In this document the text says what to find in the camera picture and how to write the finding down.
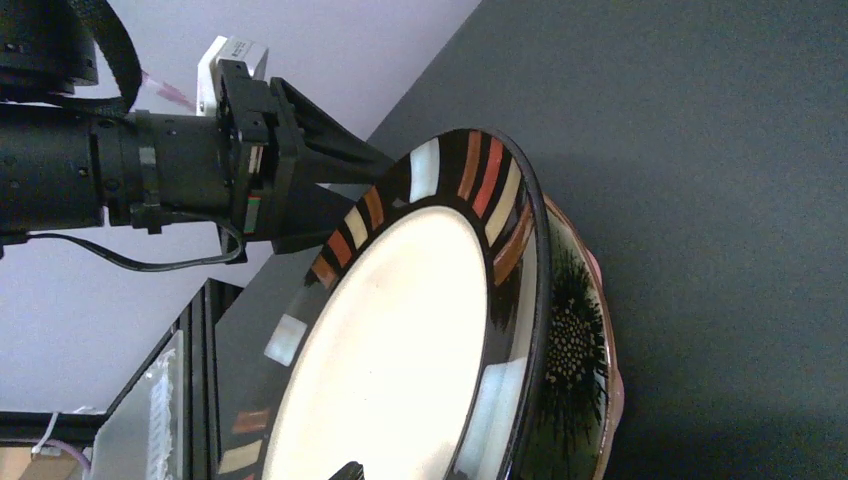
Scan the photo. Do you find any green flower plate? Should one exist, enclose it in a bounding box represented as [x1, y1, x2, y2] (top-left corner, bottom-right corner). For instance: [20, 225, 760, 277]
[517, 199, 625, 479]

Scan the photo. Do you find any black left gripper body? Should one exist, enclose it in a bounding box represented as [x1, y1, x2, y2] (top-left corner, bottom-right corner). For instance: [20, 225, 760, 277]
[89, 69, 299, 255]

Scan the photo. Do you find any white led light strip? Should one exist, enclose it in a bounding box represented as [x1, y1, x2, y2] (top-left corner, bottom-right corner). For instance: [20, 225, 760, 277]
[144, 348, 176, 480]

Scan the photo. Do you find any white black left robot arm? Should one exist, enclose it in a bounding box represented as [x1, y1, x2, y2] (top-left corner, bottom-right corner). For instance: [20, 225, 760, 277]
[1, 1, 391, 264]

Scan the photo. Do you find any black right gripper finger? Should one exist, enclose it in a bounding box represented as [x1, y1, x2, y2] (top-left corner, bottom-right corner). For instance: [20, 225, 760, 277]
[329, 461, 364, 480]

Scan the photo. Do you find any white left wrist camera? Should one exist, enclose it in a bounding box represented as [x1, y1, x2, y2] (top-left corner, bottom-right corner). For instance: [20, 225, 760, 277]
[195, 35, 270, 117]

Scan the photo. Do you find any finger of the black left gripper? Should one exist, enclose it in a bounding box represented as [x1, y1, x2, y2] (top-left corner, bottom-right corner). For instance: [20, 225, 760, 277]
[271, 183, 370, 255]
[269, 77, 395, 184]

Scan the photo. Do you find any black striped rim dinner plate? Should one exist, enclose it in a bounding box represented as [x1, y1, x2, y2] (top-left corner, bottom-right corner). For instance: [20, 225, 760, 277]
[214, 129, 552, 479]

